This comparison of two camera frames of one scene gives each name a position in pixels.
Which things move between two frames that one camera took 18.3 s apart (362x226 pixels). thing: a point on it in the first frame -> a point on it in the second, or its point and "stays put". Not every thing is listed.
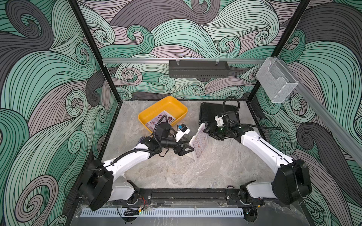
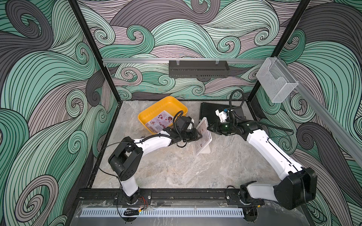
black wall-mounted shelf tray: [198, 68] stays put
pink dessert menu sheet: [152, 123] stays put
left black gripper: [180, 152] -> [194, 137]
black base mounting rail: [164, 196] stays put
